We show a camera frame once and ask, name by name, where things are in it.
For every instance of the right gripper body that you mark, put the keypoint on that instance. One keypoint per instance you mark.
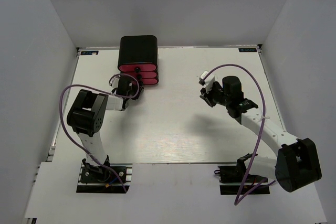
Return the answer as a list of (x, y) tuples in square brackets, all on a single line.
[(216, 95)]

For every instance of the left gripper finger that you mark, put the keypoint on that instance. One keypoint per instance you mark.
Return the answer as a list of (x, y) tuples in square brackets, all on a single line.
[(130, 80), (139, 92)]

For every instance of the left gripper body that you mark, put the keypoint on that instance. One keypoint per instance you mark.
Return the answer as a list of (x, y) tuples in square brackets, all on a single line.
[(134, 90)]

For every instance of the pink drawer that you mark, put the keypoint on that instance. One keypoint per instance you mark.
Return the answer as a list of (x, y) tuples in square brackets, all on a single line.
[(147, 67), (143, 75), (149, 81)]

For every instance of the pink bottom drawer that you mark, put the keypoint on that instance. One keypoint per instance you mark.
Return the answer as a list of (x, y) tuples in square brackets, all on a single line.
[(149, 81)]

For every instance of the pink top drawer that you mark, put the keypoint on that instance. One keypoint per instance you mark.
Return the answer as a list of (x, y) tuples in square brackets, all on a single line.
[(147, 67)]

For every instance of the black drawer cabinet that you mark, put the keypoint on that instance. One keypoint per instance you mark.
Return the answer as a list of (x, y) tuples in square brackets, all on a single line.
[(138, 49)]

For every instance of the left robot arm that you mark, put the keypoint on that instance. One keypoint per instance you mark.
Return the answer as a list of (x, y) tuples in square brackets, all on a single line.
[(87, 112)]

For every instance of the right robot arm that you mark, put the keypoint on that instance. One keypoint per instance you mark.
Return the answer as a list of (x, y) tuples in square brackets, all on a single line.
[(296, 164)]

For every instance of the left blue table label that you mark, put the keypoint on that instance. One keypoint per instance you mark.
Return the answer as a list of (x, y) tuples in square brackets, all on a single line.
[(89, 53)]

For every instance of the blue table label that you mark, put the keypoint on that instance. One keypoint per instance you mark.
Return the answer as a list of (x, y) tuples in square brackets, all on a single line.
[(89, 53), (247, 49)]

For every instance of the right blue table label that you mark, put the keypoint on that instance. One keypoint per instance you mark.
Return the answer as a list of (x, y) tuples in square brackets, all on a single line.
[(247, 49)]

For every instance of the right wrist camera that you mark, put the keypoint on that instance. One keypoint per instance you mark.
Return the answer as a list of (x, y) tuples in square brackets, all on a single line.
[(206, 80)]

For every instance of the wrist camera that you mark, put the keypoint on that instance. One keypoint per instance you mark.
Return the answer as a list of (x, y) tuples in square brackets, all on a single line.
[(206, 80), (114, 80)]

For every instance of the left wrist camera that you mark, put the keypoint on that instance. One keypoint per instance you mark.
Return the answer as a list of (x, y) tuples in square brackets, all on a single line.
[(114, 80)]

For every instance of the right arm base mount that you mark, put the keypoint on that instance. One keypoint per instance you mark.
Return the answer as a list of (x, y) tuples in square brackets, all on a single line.
[(236, 182)]

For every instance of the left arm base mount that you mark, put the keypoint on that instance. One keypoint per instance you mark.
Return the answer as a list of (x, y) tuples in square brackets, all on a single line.
[(90, 182)]

